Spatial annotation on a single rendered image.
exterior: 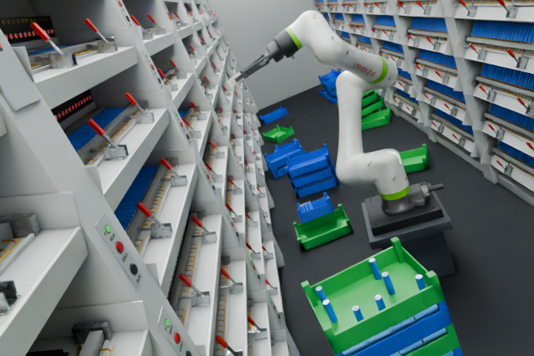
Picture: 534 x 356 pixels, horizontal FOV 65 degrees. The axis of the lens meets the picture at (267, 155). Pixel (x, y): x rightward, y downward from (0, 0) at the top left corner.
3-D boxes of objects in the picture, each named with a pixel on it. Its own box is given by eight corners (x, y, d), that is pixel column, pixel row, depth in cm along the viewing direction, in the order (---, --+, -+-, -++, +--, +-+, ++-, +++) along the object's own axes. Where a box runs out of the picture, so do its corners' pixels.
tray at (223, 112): (231, 118, 268) (230, 97, 263) (229, 148, 211) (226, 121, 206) (199, 121, 267) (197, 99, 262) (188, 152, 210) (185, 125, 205)
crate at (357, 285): (404, 257, 121) (396, 235, 118) (445, 299, 102) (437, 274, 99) (310, 304, 119) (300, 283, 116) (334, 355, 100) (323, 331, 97)
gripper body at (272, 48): (285, 58, 154) (265, 72, 155) (284, 56, 162) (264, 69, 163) (274, 40, 152) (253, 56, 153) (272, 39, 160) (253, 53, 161)
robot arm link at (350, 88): (345, 188, 190) (344, 79, 202) (378, 185, 179) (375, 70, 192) (329, 183, 180) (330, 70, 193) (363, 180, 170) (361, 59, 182)
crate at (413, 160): (428, 153, 271) (425, 143, 268) (427, 169, 254) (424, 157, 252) (382, 163, 285) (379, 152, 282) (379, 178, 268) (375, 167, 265)
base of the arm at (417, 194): (442, 185, 177) (438, 173, 176) (448, 202, 164) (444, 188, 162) (381, 201, 186) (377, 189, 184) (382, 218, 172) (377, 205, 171)
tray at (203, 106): (212, 119, 195) (210, 99, 192) (200, 165, 138) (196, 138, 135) (168, 123, 195) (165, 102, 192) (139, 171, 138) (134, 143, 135)
